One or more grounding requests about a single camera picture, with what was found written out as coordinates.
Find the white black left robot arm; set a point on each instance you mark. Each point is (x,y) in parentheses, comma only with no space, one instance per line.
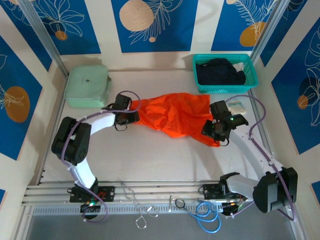
(102,122)

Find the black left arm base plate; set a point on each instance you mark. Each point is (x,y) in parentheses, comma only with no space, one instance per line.
(110,193)

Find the white crumpled cloth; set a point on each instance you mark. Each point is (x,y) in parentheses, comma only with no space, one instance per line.
(238,66)

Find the mint green storage case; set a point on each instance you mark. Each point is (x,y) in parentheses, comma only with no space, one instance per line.
(85,85)

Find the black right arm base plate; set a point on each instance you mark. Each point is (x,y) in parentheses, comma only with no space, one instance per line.
(208,191)

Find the dark navy t-shirt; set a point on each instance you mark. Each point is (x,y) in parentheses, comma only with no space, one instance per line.
(217,72)

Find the aluminium frame post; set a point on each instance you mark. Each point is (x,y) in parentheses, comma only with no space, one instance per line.
(270,30)
(45,37)

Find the orange t-shirt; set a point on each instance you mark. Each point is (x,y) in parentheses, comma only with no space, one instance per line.
(175,112)

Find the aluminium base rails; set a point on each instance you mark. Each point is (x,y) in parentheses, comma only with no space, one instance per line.
(155,192)

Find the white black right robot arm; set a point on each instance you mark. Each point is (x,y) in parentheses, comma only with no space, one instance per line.
(250,150)

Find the teal plastic basket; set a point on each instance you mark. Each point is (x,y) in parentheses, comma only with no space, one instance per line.
(251,75)

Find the plastic bag with beige contents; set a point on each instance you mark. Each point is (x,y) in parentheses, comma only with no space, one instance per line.
(237,107)

